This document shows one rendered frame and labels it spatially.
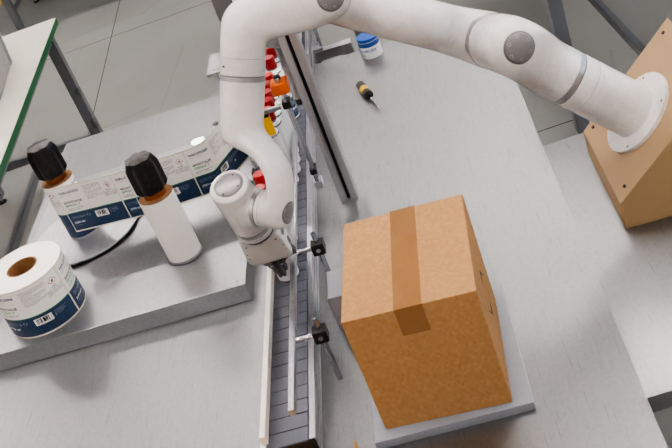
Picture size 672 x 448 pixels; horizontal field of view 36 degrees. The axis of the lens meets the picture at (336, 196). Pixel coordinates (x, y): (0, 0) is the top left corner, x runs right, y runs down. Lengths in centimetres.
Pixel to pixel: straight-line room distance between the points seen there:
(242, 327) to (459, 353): 69
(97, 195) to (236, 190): 81
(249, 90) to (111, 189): 83
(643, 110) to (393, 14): 58
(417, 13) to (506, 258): 58
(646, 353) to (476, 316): 36
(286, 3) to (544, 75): 55
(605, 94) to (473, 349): 67
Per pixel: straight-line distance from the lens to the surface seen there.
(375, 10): 205
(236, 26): 200
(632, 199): 222
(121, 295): 258
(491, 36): 206
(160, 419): 224
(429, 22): 206
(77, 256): 281
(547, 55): 211
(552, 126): 429
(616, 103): 222
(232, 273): 245
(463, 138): 272
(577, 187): 242
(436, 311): 175
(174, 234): 252
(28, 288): 252
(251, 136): 202
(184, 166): 269
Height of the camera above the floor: 219
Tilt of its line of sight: 31 degrees down
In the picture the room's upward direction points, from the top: 21 degrees counter-clockwise
